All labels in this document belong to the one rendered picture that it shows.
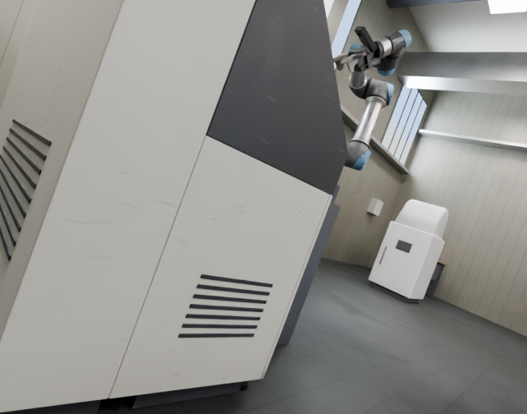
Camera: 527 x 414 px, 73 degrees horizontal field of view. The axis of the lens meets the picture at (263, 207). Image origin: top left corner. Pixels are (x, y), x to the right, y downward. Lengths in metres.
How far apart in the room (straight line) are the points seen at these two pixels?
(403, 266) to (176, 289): 5.06
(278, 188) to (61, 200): 0.60
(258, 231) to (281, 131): 0.31
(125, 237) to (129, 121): 0.27
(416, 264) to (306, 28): 4.96
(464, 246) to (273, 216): 7.98
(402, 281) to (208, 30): 5.26
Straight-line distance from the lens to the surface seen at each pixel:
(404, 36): 1.73
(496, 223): 8.96
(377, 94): 2.09
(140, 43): 0.86
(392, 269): 5.90
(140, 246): 0.91
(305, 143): 1.16
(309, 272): 1.92
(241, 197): 1.02
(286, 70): 1.08
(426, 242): 5.80
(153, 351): 1.08
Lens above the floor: 0.69
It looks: 1 degrees down
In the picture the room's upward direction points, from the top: 21 degrees clockwise
